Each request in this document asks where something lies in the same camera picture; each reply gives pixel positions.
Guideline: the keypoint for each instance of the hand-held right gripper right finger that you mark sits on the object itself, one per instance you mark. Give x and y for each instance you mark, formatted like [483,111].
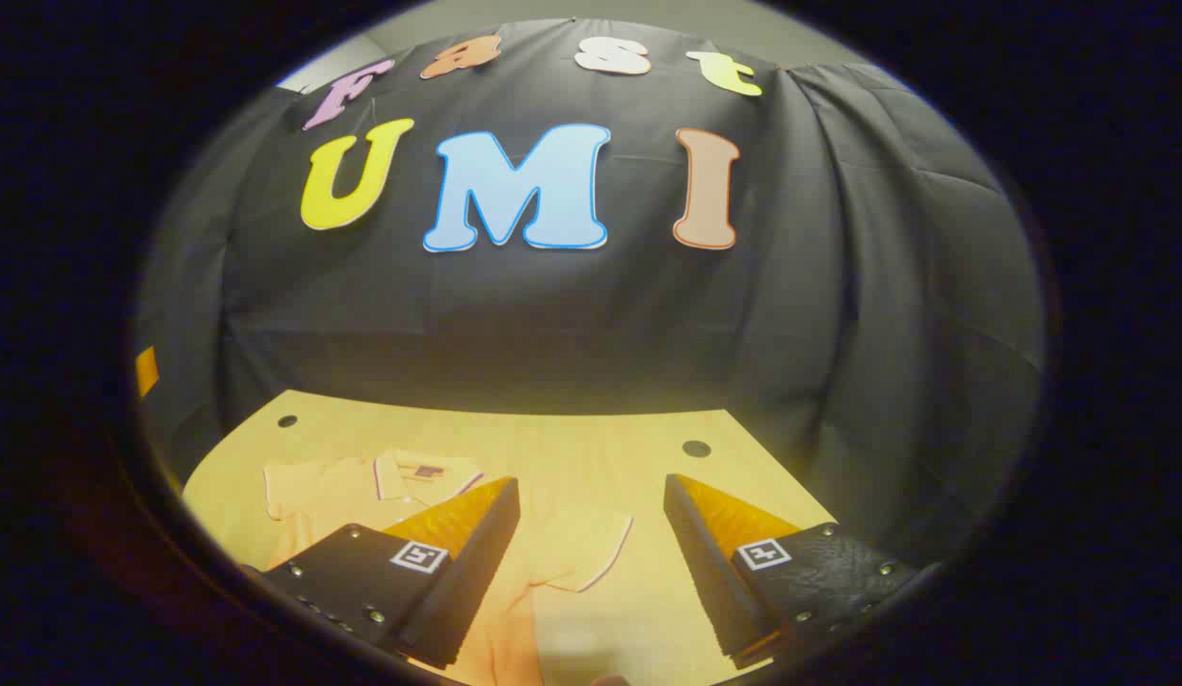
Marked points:
[705,572]

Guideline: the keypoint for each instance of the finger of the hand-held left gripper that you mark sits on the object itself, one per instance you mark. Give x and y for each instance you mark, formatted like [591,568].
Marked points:
[148,372]

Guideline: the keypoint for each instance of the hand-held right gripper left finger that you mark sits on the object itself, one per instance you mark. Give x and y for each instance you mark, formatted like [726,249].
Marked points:
[476,572]

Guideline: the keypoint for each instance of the orange T-shirt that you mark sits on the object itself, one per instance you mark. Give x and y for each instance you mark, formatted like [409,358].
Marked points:
[562,543]

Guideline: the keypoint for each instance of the black backdrop cloth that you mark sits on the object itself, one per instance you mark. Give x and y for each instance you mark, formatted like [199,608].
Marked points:
[552,324]

